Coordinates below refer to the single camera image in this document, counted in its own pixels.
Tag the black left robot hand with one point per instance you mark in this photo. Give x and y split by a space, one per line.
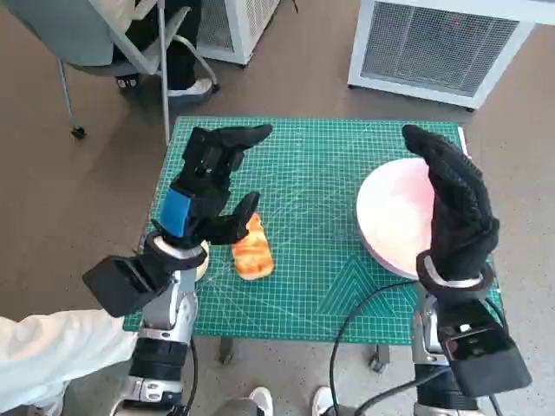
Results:
208 164

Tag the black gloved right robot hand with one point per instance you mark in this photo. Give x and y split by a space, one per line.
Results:
459 208

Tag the pink bowl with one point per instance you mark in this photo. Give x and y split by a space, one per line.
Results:
390 208

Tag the long toy bread loaf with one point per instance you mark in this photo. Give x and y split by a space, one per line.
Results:
253 255

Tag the round toy bread bun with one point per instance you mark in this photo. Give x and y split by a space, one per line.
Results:
202 272

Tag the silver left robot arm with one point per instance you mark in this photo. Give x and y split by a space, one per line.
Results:
169 303

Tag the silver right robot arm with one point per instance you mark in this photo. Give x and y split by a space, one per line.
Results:
427 329

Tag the green cutting mat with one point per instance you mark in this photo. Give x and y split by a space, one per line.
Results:
303 173

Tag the seated person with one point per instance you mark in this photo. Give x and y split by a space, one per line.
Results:
182 52

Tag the small white mesh cabinet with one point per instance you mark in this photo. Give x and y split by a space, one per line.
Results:
243 26

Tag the large white mesh cabinet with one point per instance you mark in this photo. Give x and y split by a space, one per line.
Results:
433 43

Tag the table leg with caster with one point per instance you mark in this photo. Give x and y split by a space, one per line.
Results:
379 357

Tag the grey table leg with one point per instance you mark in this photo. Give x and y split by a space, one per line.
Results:
225 351

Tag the grey chair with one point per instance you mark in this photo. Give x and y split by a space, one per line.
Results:
65 34

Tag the white shoe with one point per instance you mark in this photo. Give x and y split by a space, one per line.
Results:
261 401
323 401

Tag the standing person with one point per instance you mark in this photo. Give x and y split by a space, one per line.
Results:
43 355

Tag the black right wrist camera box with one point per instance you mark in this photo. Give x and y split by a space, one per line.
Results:
485 346

